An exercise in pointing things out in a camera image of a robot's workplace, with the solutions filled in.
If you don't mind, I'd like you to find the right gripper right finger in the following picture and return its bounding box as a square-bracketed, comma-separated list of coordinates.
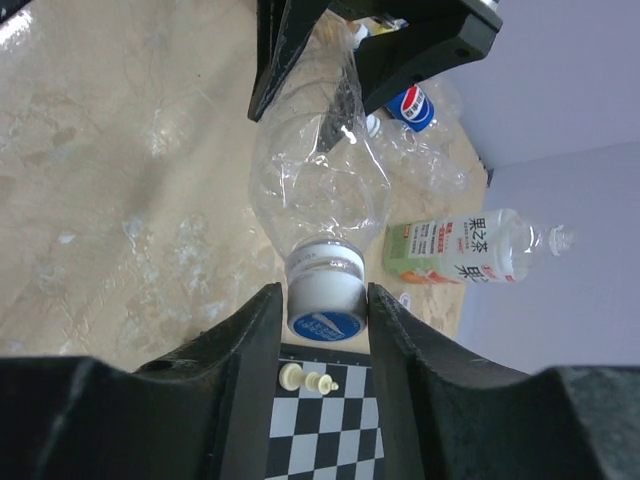
[368, 284, 639, 479]

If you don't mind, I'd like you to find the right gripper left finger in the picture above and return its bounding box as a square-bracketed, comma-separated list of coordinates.
[1, 283, 283, 479]

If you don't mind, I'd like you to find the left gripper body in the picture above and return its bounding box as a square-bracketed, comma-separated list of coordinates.
[329, 0, 503, 30]

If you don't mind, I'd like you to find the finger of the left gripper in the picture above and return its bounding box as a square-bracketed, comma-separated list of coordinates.
[357, 12, 503, 114]
[247, 0, 330, 122]

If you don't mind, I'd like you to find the white tea bottle cap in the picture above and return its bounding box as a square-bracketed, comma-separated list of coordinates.
[399, 293, 411, 309]

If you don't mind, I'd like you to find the clear slim bottle white cap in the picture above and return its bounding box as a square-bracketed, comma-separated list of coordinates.
[249, 11, 391, 273]

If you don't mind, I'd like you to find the grapefruit tea bottle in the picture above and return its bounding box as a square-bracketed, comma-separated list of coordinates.
[383, 209, 576, 285]

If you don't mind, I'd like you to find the Pepsi label bottle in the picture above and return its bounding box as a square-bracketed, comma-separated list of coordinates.
[385, 75, 462, 133]

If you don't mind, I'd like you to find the clear crushed bottle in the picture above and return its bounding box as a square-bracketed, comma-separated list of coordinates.
[366, 114, 468, 196]

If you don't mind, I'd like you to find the white chess piece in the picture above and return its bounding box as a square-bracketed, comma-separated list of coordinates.
[278, 363, 339, 395]

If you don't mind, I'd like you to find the chessboard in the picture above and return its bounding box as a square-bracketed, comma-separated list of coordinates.
[264, 344, 386, 480]

